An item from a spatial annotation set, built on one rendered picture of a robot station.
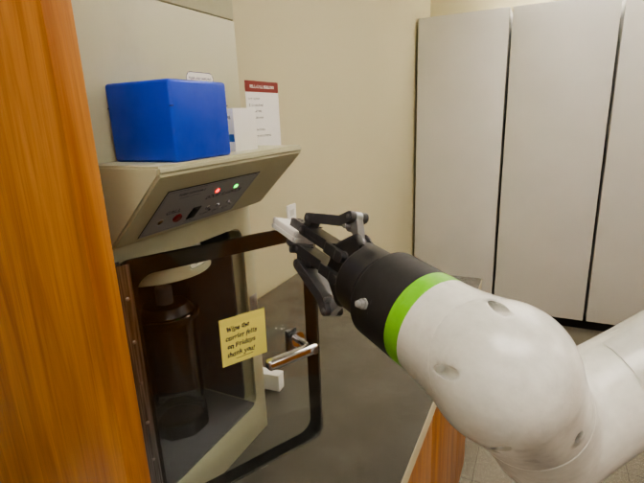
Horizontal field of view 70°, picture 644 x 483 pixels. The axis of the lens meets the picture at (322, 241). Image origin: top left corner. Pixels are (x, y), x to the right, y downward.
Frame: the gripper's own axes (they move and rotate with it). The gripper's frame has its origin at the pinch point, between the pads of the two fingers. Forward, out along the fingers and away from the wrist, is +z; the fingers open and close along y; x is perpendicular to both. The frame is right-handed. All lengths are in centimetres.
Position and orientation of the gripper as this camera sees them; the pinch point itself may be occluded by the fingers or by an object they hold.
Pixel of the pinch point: (292, 230)
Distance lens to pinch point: 62.2
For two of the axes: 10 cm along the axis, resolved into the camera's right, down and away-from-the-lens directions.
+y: 2.4, -9.4, -2.3
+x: -8.3, -0.8, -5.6
